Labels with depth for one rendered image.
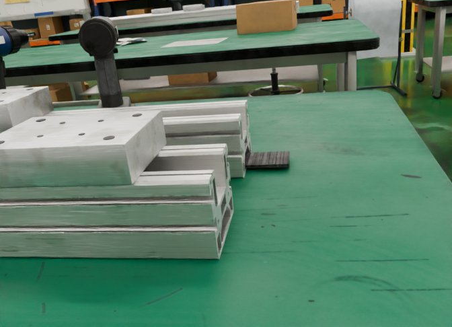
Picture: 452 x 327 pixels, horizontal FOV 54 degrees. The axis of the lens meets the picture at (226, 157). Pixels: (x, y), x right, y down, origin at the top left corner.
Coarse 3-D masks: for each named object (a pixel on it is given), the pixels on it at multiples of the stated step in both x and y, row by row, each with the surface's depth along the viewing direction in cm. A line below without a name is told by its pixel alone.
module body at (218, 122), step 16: (48, 112) 71; (64, 112) 70; (80, 112) 69; (96, 112) 68; (112, 112) 67; (176, 112) 65; (192, 112) 65; (208, 112) 65; (224, 112) 64; (240, 112) 64; (176, 128) 58; (192, 128) 58; (208, 128) 58; (224, 128) 57; (240, 128) 58; (176, 144) 59; (192, 144) 59; (208, 144) 59; (240, 144) 58; (240, 160) 59; (240, 176) 60
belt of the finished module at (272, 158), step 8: (256, 152) 66; (264, 152) 65; (272, 152) 65; (280, 152) 65; (288, 152) 65; (248, 160) 63; (256, 160) 63; (264, 160) 62; (272, 160) 62; (280, 160) 62; (288, 160) 62
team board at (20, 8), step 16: (0, 0) 338; (16, 0) 336; (32, 0) 334; (48, 0) 331; (64, 0) 329; (80, 0) 327; (0, 16) 343; (16, 16) 340; (32, 16) 338; (48, 16) 329
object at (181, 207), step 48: (0, 192) 43; (48, 192) 42; (96, 192) 42; (144, 192) 41; (192, 192) 40; (0, 240) 46; (48, 240) 45; (96, 240) 44; (144, 240) 43; (192, 240) 42
